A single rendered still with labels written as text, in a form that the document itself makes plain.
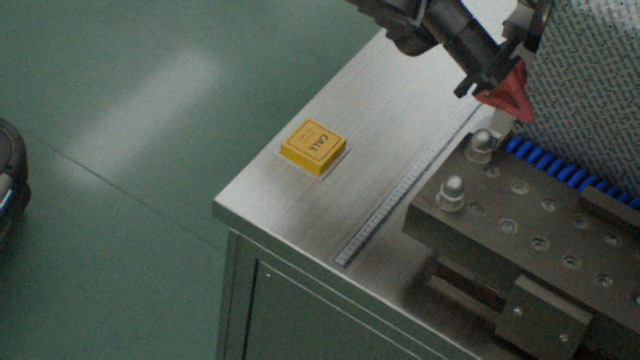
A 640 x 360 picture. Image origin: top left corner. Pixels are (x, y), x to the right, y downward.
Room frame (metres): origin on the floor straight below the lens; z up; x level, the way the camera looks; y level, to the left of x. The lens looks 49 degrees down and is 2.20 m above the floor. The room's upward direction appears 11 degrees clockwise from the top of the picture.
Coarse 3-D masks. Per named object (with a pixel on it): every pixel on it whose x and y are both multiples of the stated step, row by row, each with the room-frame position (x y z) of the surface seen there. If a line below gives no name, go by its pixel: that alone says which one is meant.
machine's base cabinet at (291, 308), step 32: (256, 256) 1.04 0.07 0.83; (224, 288) 1.06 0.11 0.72; (256, 288) 1.04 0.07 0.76; (288, 288) 1.02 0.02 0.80; (320, 288) 1.00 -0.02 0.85; (224, 320) 1.06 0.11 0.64; (256, 320) 1.04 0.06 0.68; (288, 320) 1.01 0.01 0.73; (320, 320) 0.99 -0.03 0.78; (352, 320) 0.97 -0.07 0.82; (224, 352) 1.05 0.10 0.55; (256, 352) 1.03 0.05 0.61; (288, 352) 1.01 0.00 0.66; (320, 352) 0.99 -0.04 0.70; (352, 352) 0.97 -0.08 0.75; (384, 352) 0.95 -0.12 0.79; (416, 352) 0.93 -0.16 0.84
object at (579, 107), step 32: (544, 64) 1.18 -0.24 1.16; (576, 64) 1.16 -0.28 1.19; (544, 96) 1.17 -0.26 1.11; (576, 96) 1.15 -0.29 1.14; (608, 96) 1.14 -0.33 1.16; (512, 128) 1.18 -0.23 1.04; (544, 128) 1.16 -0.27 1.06; (576, 128) 1.15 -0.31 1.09; (608, 128) 1.13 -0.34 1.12; (576, 160) 1.14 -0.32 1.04; (608, 160) 1.12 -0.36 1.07
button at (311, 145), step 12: (312, 120) 1.23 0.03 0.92; (300, 132) 1.20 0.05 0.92; (312, 132) 1.21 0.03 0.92; (324, 132) 1.21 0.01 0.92; (288, 144) 1.18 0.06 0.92; (300, 144) 1.18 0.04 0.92; (312, 144) 1.19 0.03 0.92; (324, 144) 1.19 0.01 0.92; (336, 144) 1.19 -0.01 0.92; (288, 156) 1.17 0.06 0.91; (300, 156) 1.16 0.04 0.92; (312, 156) 1.16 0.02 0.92; (324, 156) 1.17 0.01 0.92; (336, 156) 1.19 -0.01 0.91; (312, 168) 1.15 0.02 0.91; (324, 168) 1.16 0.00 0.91
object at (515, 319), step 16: (512, 288) 0.93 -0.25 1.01; (528, 288) 0.93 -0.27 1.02; (544, 288) 0.93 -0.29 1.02; (512, 304) 0.93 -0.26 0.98; (528, 304) 0.92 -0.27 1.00; (544, 304) 0.91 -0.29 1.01; (560, 304) 0.91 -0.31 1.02; (512, 320) 0.93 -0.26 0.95; (528, 320) 0.92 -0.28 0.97; (544, 320) 0.91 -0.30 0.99; (560, 320) 0.90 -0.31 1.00; (576, 320) 0.90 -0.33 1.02; (512, 336) 0.92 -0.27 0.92; (528, 336) 0.92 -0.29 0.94; (544, 336) 0.91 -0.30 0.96; (560, 336) 0.90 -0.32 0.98; (576, 336) 0.89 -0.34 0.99; (528, 352) 0.91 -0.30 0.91; (544, 352) 0.90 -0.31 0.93; (560, 352) 0.90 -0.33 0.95
